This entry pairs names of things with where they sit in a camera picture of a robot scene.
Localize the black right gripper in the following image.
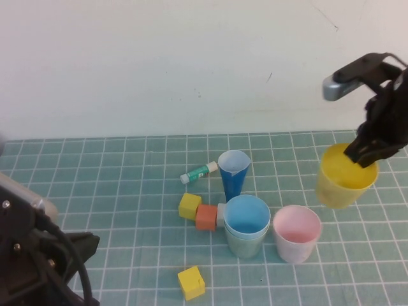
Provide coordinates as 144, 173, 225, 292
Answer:
344, 68, 408, 169

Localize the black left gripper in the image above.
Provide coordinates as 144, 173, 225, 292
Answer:
0, 184, 100, 306

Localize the yellow plastic cup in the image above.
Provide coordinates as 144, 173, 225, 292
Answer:
315, 142, 379, 210

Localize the pink plastic cup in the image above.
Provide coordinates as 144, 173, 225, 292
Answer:
272, 205, 321, 264

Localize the light blue plastic cup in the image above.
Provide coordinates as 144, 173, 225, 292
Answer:
222, 194, 272, 240

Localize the green white-grid tablecloth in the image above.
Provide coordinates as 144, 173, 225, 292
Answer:
0, 129, 408, 306

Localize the yellow cube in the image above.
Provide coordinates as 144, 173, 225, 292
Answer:
177, 265, 206, 302
178, 193, 203, 221

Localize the orange cube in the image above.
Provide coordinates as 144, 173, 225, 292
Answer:
195, 204, 219, 231

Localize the dark blue paper cone cup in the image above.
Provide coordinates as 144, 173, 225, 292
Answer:
217, 149, 250, 203

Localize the green white glue stick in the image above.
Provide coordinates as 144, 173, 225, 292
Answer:
180, 161, 219, 185

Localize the grey white cube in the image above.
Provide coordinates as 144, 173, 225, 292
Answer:
215, 203, 228, 228

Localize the green plastic cup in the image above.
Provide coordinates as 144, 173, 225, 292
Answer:
224, 222, 268, 259

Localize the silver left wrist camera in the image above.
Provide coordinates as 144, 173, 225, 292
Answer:
0, 171, 60, 226

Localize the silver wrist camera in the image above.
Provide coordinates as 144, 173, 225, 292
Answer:
321, 73, 364, 102
0, 171, 60, 226

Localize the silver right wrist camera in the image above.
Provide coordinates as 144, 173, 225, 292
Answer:
321, 73, 364, 102

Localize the black right camera bracket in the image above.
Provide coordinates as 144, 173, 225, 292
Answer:
333, 52, 404, 96

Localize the black right camera cable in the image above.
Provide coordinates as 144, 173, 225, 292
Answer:
384, 52, 408, 69

